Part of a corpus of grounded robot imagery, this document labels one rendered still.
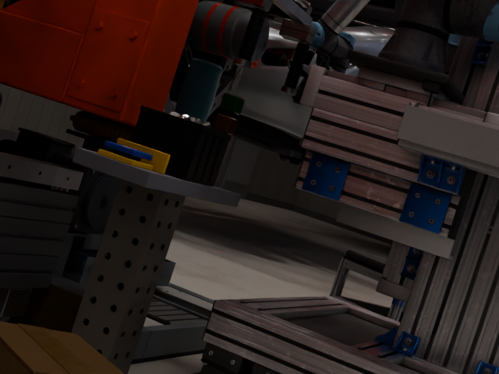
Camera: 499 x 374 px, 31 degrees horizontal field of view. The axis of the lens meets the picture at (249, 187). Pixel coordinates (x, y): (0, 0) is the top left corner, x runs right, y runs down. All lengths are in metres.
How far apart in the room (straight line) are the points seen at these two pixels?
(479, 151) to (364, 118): 0.30
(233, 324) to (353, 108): 0.53
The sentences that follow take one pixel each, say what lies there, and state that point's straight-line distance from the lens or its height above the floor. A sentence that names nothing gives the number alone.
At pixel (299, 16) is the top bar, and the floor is 0.96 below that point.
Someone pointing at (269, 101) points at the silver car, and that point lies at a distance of 5.04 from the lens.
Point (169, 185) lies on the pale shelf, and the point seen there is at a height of 0.44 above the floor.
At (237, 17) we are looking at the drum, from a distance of 2.43.
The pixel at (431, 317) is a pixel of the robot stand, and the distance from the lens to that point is 2.08.
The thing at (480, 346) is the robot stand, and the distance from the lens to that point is 2.07.
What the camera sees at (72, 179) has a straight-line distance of 2.00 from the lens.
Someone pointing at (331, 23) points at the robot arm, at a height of 1.00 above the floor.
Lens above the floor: 0.51
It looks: 1 degrees down
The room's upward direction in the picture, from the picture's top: 18 degrees clockwise
